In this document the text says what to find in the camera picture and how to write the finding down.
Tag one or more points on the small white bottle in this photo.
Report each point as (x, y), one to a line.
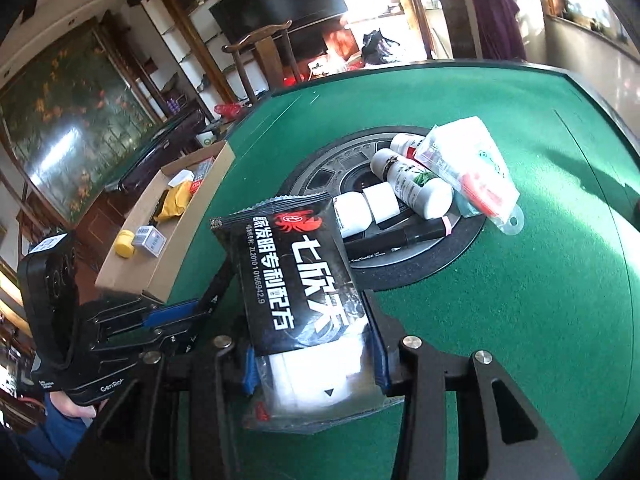
(352, 215)

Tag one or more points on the white bottle green label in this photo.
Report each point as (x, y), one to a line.
(415, 185)

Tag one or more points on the small white barcode box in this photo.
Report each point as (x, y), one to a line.
(149, 240)

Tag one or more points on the yellow round jar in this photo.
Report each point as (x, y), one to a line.
(125, 244)

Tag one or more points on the clear package red item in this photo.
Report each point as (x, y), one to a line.
(482, 192)

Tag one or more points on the grey red glue box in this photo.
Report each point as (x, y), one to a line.
(202, 175)

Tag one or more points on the purple cloth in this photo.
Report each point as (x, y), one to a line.
(497, 20)

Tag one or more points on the wooden chair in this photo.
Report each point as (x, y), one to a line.
(450, 15)
(270, 55)

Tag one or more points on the black marker pink end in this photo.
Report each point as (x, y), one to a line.
(400, 237)

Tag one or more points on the yellow snack packet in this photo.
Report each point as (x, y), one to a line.
(175, 202)

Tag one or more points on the black snack packet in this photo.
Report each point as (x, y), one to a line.
(295, 280)

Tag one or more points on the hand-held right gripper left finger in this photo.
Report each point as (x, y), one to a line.
(248, 375)

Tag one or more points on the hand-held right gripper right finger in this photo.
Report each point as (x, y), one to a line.
(382, 370)

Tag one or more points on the white bucket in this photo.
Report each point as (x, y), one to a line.
(207, 138)

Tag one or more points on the round table control panel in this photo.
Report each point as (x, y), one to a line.
(310, 180)

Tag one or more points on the large flower painting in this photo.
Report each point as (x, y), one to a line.
(65, 125)

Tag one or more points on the red plastic bag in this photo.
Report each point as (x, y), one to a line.
(230, 110)

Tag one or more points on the white rectangular block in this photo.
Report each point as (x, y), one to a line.
(181, 178)

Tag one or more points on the brown cardboard box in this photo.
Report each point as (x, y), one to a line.
(200, 240)

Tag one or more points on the person's left forearm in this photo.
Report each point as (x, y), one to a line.
(45, 440)

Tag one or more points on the black flat television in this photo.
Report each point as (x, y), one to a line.
(280, 5)

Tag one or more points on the dark mahjong table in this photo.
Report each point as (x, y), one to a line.
(160, 145)

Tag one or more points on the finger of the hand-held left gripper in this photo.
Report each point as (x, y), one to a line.
(170, 312)
(215, 295)

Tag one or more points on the wooden shelf unit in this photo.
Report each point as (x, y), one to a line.
(190, 50)

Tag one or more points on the clear plastic white packet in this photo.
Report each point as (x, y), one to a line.
(320, 385)

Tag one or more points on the black plastic bag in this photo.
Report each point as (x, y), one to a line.
(380, 47)

